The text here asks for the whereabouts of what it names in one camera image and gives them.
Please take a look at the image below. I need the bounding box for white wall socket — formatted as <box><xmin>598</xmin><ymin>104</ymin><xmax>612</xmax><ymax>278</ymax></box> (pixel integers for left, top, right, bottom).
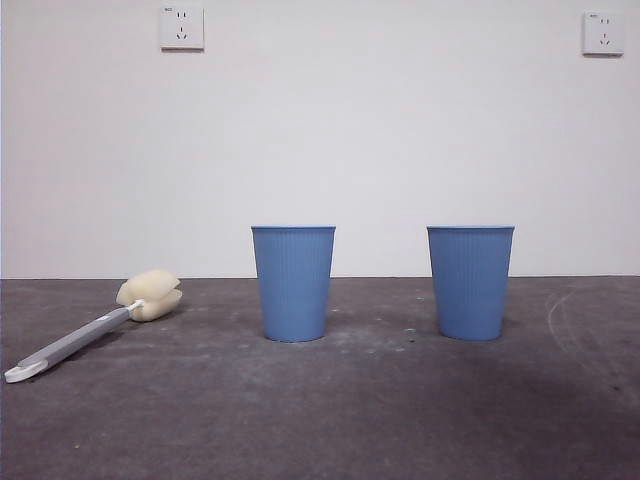
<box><xmin>160</xmin><ymin>4</ymin><xmax>206</xmax><ymax>52</ymax></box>
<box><xmin>581</xmin><ymin>11</ymin><xmax>626</xmax><ymax>57</ymax></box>

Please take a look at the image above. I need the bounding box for blue ribbed plastic cup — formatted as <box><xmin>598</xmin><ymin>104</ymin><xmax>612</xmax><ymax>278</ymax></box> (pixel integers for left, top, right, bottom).
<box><xmin>426</xmin><ymin>225</ymin><xmax>517</xmax><ymax>343</ymax></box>
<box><xmin>250</xmin><ymin>224</ymin><xmax>337</xmax><ymax>343</ymax></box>

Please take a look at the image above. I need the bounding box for grey-handled sponge cup brush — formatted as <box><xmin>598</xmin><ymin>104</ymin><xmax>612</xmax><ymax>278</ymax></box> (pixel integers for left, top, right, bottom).
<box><xmin>3</xmin><ymin>268</ymin><xmax>182</xmax><ymax>385</ymax></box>

